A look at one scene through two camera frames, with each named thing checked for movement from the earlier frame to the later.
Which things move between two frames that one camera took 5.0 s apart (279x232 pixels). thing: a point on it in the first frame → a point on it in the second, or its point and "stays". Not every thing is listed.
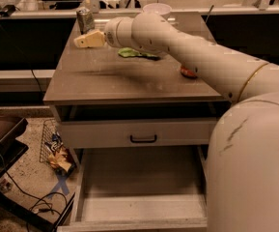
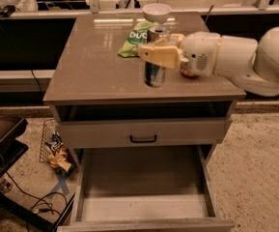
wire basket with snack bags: x=53 y=150 stays
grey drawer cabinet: x=145 y=129 stays
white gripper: x=110 y=33 → x=198 y=53
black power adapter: x=7 y=11 stays
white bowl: x=162 y=9 stays
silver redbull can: x=85 y=20 → x=154 y=75
